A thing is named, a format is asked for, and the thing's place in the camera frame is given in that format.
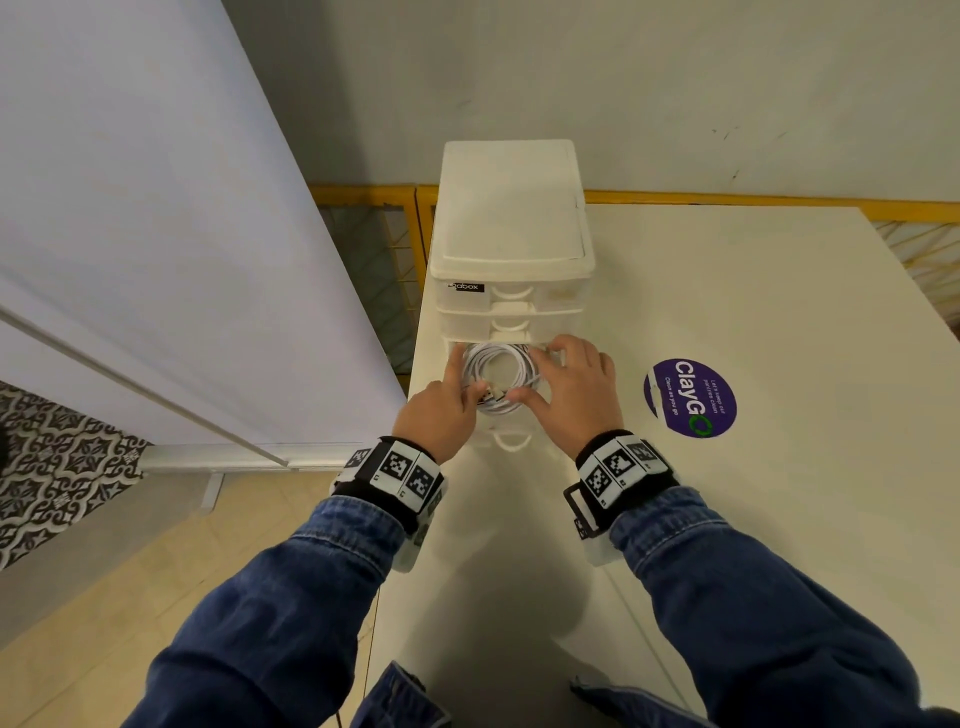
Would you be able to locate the person's right hand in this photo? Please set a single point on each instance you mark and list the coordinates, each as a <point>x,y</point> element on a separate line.
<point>585,405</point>

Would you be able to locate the person's left hand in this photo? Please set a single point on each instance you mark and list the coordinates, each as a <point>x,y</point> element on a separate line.
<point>431,420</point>

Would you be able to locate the person's right thumb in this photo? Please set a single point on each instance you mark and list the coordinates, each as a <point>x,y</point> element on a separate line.
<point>529,397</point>

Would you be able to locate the person's left thumb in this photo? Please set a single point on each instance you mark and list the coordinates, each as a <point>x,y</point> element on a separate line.
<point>475,394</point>

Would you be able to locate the person's left forearm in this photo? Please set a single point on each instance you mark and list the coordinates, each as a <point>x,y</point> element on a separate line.
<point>285,615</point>

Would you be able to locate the person's right forearm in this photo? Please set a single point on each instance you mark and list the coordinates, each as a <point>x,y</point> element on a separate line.
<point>750,615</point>

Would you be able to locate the white open plastic drawer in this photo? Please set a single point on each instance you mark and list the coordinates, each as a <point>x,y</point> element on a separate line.
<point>514,433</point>

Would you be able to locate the left wrist marker band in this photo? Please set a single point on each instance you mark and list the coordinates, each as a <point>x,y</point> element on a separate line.
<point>397,472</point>

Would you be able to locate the wrist marker band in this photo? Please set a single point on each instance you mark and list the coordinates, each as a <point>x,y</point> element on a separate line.
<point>619,469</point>
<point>397,472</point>

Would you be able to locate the right wrist marker band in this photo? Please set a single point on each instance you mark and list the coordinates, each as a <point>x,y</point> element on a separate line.
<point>619,469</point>

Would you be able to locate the purple round sticker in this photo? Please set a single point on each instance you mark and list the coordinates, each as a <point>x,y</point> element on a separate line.
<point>690,397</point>

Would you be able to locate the white plastic drawer unit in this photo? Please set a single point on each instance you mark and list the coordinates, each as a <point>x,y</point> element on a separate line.
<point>510,217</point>

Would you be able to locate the white partition panel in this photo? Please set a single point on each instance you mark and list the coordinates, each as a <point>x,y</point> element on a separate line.
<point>165,225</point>

